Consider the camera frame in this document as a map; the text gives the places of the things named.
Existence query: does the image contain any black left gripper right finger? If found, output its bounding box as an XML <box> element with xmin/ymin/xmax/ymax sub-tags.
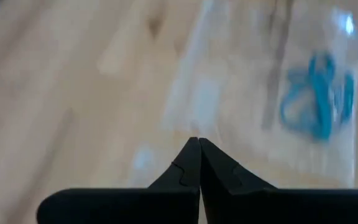
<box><xmin>199</xmin><ymin>138</ymin><xmax>358</xmax><ymax>224</ymax></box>

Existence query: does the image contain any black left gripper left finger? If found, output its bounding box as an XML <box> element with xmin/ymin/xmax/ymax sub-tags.
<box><xmin>35</xmin><ymin>136</ymin><xmax>202</xmax><ymax>224</ymax></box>

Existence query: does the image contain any clear plastic zip bag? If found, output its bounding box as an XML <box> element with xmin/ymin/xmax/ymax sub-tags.
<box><xmin>162</xmin><ymin>0</ymin><xmax>358</xmax><ymax>189</ymax></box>
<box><xmin>126</xmin><ymin>136</ymin><xmax>186</xmax><ymax>189</ymax></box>

